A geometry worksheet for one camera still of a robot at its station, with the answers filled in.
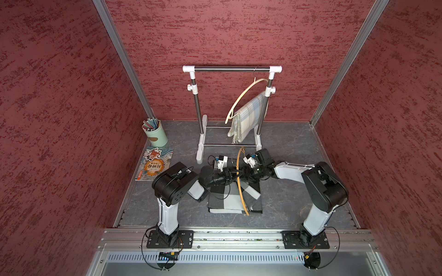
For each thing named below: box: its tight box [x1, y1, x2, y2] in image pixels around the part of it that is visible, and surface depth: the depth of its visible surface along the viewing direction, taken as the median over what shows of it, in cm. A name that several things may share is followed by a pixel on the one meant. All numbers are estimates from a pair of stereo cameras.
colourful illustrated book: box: [134, 146, 174, 182], surface depth 102 cm
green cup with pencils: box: [142, 116, 169, 148], surface depth 102 cm
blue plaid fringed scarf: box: [227, 91, 267, 145], surface depth 89 cm
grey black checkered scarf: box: [207, 181, 264, 214], surface depth 85 cm
